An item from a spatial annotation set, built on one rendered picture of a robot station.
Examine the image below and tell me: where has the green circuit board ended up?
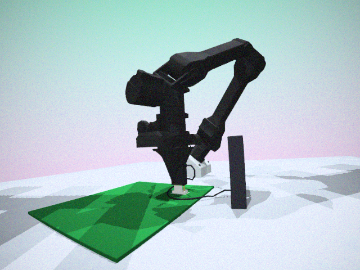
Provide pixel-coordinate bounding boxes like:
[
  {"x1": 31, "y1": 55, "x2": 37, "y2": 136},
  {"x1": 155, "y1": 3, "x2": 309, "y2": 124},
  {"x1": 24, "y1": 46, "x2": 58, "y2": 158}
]
[{"x1": 28, "y1": 181, "x2": 214, "y2": 263}]

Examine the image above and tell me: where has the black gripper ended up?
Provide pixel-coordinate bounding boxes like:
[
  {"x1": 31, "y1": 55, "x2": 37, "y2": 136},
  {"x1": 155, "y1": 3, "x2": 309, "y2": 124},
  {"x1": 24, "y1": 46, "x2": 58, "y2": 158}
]
[{"x1": 136, "y1": 106, "x2": 201, "y2": 180}]

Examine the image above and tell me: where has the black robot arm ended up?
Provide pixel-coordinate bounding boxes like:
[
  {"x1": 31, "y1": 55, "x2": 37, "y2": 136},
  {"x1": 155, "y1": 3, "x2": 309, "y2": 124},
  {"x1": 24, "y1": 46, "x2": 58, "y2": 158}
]
[{"x1": 125, "y1": 38, "x2": 266, "y2": 163}]

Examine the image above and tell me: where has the black plug with cable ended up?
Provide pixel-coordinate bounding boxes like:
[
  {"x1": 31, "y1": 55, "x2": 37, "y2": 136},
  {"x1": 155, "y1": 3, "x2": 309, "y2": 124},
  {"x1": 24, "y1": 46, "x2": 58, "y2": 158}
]
[{"x1": 167, "y1": 163, "x2": 230, "y2": 200}]

